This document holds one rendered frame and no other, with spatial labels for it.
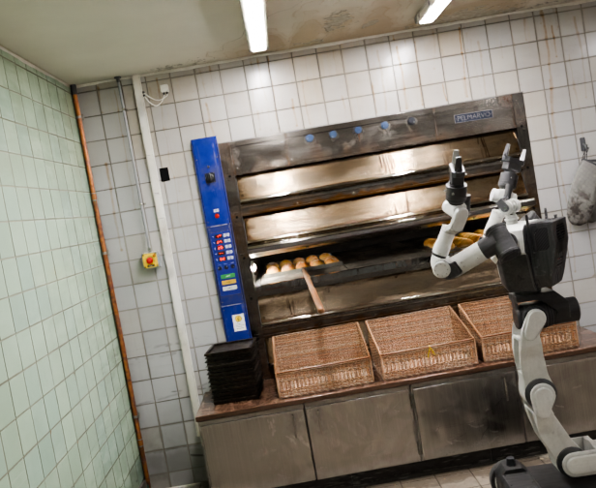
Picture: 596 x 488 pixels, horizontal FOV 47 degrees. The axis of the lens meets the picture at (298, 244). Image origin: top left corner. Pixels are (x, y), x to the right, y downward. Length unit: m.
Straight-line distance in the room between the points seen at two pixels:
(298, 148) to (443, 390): 1.70
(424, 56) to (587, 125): 1.12
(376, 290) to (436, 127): 1.10
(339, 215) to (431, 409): 1.30
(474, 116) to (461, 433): 1.93
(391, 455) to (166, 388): 1.47
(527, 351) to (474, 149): 1.64
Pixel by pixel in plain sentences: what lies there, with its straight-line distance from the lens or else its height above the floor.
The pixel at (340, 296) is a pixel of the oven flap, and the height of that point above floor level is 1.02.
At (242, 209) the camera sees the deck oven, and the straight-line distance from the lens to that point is 4.34.
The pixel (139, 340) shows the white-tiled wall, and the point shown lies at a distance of 4.50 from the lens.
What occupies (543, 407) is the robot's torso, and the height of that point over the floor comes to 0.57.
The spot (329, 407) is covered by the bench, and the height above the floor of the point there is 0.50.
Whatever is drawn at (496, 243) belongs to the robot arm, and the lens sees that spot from 3.05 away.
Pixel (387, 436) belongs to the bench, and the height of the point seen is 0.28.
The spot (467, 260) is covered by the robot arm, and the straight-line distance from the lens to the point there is 3.07.
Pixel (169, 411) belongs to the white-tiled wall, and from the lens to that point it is 4.58.
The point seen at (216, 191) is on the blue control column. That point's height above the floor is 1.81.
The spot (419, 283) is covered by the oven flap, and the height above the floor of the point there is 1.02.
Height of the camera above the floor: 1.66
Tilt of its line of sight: 3 degrees down
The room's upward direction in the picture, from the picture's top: 10 degrees counter-clockwise
